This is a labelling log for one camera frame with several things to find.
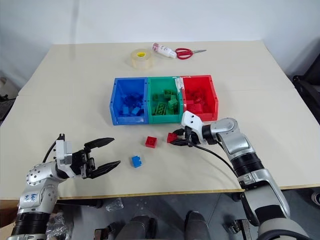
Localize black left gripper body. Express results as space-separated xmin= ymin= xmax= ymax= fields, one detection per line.
xmin=70 ymin=148 xmax=97 ymax=180

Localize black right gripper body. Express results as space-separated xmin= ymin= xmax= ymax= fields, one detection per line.
xmin=183 ymin=126 xmax=201 ymax=147

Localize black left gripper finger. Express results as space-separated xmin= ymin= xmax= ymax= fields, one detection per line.
xmin=83 ymin=136 xmax=116 ymax=152
xmin=89 ymin=160 xmax=122 ymax=180

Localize red toy building block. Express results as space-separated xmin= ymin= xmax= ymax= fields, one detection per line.
xmin=187 ymin=88 xmax=209 ymax=104
xmin=144 ymin=135 xmax=158 ymax=149
xmin=166 ymin=132 xmax=179 ymax=144

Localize large red building block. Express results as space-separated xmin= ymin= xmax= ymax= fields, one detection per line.
xmin=186 ymin=101 xmax=204 ymax=114

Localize flat green building plate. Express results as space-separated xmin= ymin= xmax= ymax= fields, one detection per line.
xmin=151 ymin=103 xmax=168 ymax=117

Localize green plastic bin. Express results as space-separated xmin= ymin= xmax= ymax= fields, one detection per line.
xmin=146 ymin=76 xmax=185 ymax=125

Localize clear plastic bag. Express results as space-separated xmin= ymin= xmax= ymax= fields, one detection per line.
xmin=45 ymin=211 xmax=74 ymax=240
xmin=103 ymin=198 xmax=125 ymax=213

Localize red plastic bin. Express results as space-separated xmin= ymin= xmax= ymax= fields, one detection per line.
xmin=179 ymin=74 xmax=220 ymax=123

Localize blue plastic bin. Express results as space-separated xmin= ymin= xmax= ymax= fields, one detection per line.
xmin=108 ymin=76 xmax=150 ymax=126

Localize white tape strip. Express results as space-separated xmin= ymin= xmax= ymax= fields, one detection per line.
xmin=174 ymin=76 xmax=185 ymax=95

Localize dark rounded shape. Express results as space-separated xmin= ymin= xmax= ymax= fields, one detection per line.
xmin=126 ymin=215 xmax=158 ymax=240
xmin=184 ymin=210 xmax=211 ymax=240

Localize clear tape roll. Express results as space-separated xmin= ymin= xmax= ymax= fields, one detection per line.
xmin=130 ymin=47 xmax=154 ymax=71

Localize white plastic bottle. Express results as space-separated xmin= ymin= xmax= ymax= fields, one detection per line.
xmin=151 ymin=42 xmax=177 ymax=60

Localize dark cluttered equipment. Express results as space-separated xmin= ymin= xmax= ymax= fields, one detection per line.
xmin=0 ymin=76 xmax=19 ymax=122

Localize brown cardboard box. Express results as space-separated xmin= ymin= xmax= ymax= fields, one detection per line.
xmin=0 ymin=221 xmax=16 ymax=240

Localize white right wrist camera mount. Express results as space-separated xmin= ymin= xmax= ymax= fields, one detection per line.
xmin=180 ymin=111 xmax=209 ymax=146

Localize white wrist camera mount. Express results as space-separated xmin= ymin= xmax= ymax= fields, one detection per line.
xmin=180 ymin=111 xmax=209 ymax=146
xmin=55 ymin=139 xmax=74 ymax=166

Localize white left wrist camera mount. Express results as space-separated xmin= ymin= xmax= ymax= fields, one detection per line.
xmin=55 ymin=139 xmax=74 ymax=166

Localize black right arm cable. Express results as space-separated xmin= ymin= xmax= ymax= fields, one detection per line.
xmin=189 ymin=142 xmax=245 ymax=190

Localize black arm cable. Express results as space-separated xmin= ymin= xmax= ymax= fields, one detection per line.
xmin=41 ymin=134 xmax=66 ymax=165
xmin=189 ymin=142 xmax=245 ymax=190

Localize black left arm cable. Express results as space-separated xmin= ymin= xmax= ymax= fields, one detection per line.
xmin=41 ymin=134 xmax=66 ymax=165

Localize red handled scissors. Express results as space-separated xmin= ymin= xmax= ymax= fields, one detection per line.
xmin=174 ymin=47 xmax=208 ymax=61

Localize black equipment frame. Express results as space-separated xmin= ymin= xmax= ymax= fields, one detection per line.
xmin=291 ymin=58 xmax=320 ymax=116

